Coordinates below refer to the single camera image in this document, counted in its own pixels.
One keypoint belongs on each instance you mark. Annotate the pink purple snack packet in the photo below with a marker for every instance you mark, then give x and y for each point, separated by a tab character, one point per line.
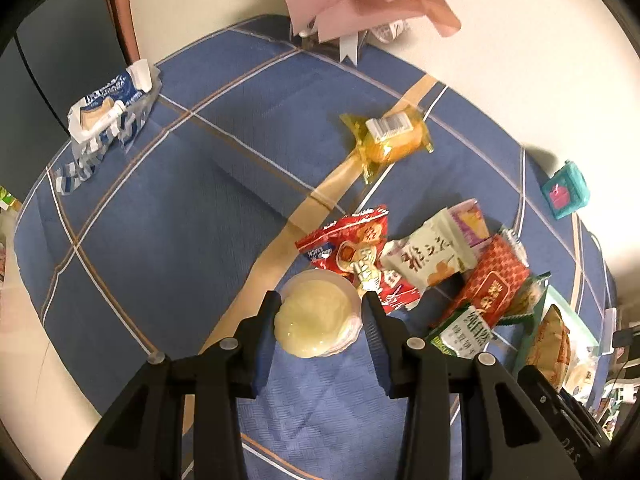
471	221

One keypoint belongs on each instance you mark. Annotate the blue plaid tablecloth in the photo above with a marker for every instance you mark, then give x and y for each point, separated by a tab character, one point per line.
150	251

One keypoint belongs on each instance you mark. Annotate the beige pastry snack packet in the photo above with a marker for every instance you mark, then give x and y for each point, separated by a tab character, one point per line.
431	254

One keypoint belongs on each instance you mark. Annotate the pale yellow jelly cup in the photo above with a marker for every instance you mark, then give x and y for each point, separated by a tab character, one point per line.
320	315

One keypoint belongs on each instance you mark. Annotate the green white biscuit packet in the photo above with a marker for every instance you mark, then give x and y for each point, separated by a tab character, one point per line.
464	334

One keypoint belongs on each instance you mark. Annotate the yellow orange snack packet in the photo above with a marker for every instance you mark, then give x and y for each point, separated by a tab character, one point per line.
551	352

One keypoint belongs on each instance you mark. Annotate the blue white torn wrapper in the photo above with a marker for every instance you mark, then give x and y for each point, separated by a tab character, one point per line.
116	112

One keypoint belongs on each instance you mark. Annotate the red cartoon snack packet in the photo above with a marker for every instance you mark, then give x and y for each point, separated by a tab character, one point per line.
352	247

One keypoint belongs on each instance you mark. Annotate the teal toy house box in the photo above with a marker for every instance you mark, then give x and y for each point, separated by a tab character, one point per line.
566	191

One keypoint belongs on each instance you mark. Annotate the green clear cracker packet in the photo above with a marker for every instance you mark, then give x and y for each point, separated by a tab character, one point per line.
523	305

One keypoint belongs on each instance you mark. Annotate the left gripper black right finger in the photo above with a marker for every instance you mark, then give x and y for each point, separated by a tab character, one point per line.
504	436

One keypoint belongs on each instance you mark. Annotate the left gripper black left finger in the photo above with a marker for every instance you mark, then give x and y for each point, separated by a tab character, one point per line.
140	435

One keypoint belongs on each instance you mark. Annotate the red gold patterned snack packet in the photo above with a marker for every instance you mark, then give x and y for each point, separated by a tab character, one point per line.
492	285

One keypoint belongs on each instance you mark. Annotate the white tray with green rim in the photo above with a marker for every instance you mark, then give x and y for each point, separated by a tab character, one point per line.
585	348

